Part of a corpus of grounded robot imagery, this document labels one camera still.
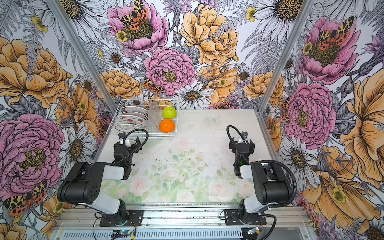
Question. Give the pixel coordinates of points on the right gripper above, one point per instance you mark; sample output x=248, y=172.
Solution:
x=242, y=147

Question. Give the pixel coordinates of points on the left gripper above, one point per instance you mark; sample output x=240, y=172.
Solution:
x=127, y=148

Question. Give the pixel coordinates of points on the watermelon pattern plate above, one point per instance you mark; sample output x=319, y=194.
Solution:
x=133, y=120

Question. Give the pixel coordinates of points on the white wire dish rack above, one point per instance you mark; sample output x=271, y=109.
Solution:
x=141, y=103

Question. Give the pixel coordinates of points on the white plate green rim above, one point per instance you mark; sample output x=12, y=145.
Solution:
x=126, y=127

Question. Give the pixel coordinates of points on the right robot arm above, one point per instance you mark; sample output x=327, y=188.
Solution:
x=275, y=185

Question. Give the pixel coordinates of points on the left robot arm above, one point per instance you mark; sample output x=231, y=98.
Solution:
x=82, y=185

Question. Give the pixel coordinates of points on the front red green rimmed plate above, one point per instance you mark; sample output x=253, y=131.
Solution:
x=137, y=114

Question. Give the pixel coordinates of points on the red green rimmed plate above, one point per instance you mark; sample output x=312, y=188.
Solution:
x=135, y=109
x=137, y=114

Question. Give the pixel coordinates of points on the clear glass near orange bowl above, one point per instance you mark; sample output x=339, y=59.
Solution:
x=153, y=123

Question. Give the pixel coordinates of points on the rear red green rimmed plate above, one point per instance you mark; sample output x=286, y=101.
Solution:
x=135, y=109

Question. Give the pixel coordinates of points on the orange plastic bowl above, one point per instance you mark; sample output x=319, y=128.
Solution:
x=167, y=126

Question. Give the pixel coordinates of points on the clear glass near green bowl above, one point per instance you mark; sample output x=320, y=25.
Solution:
x=154, y=108

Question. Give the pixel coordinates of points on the green plastic bowl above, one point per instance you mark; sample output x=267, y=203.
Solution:
x=169, y=112

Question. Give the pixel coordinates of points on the small green circuit board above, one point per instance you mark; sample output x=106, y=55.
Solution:
x=120, y=234

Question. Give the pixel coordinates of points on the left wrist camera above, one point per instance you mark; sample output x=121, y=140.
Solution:
x=122, y=136

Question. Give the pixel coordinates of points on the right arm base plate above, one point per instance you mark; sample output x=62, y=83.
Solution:
x=233, y=217

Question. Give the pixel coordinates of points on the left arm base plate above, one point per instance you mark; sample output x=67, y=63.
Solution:
x=131, y=218

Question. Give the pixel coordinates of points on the aluminium front rail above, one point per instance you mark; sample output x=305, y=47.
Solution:
x=173, y=216

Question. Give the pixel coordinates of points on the white slotted cable duct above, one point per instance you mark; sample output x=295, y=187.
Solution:
x=157, y=234

